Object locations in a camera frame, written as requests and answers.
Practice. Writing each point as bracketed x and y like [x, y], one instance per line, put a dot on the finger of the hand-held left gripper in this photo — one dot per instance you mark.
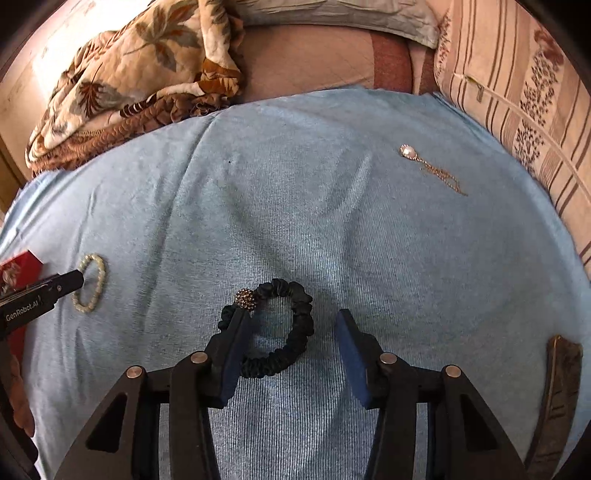
[64, 285]

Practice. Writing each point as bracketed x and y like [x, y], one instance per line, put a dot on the red box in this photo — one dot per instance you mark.
[32, 261]

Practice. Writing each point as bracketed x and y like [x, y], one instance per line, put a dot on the striped beige pillow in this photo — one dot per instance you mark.
[508, 92]

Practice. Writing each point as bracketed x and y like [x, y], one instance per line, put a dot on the pink bed sheet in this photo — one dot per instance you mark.
[300, 64]

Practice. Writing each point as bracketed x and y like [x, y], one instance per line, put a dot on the floral leaf quilt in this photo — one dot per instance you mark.
[138, 60]

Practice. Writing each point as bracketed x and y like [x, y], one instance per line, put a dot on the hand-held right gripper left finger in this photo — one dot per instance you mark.
[235, 360]

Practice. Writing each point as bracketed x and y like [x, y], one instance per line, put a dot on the brown textured object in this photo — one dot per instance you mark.
[556, 397]

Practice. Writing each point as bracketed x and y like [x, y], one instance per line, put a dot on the person's left hand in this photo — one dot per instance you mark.
[18, 397]

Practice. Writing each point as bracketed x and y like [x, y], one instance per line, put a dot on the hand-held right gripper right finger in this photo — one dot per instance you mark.
[353, 360]

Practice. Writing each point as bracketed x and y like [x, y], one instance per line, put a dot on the blue-grey pillow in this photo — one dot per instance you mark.
[346, 18]

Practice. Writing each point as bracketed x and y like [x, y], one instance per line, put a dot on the blue cloth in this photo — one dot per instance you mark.
[323, 207]

